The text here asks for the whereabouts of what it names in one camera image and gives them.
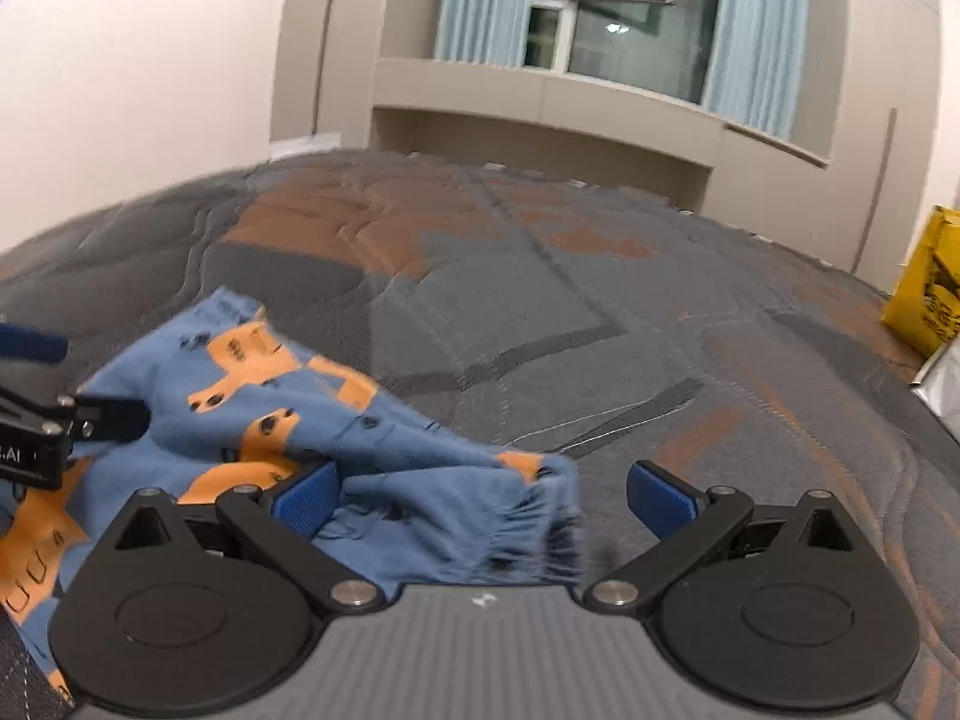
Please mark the beige window cabinet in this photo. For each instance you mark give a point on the beige window cabinet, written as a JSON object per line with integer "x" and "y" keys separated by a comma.
{"x": 540, "y": 112}

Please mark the blue curtain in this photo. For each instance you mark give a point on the blue curtain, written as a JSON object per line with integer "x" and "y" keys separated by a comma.
{"x": 757, "y": 37}
{"x": 484, "y": 0}

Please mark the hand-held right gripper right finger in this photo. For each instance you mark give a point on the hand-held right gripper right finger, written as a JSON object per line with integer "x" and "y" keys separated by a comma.
{"x": 664, "y": 499}

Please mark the white shopping bag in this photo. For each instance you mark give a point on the white shopping bag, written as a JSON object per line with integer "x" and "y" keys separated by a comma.
{"x": 943, "y": 390}

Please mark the white flat object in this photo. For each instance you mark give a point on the white flat object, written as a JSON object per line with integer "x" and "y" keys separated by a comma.
{"x": 304, "y": 144}

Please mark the window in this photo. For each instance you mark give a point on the window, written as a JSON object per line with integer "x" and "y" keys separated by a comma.
{"x": 622, "y": 45}

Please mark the yellow shopping bag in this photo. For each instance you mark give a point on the yellow shopping bag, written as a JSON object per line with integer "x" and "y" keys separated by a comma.
{"x": 930, "y": 292}

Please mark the grey and orange quilted bed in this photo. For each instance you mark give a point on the grey and orange quilted bed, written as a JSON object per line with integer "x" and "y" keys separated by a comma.
{"x": 525, "y": 292}

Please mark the person's jeans leg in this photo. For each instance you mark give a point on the person's jeans leg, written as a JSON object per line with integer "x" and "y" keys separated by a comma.
{"x": 26, "y": 679}

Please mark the beige wardrobe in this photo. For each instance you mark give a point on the beige wardrobe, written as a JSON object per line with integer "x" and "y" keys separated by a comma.
{"x": 885, "y": 90}
{"x": 352, "y": 37}

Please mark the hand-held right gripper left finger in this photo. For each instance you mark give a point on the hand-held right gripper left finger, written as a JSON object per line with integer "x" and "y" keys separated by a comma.
{"x": 309, "y": 499}

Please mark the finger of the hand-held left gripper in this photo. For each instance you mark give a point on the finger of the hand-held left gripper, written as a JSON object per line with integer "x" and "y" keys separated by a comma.
{"x": 30, "y": 345}
{"x": 112, "y": 418}

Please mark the blue pants with orange cars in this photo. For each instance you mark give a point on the blue pants with orange cars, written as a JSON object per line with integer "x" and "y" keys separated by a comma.
{"x": 420, "y": 480}

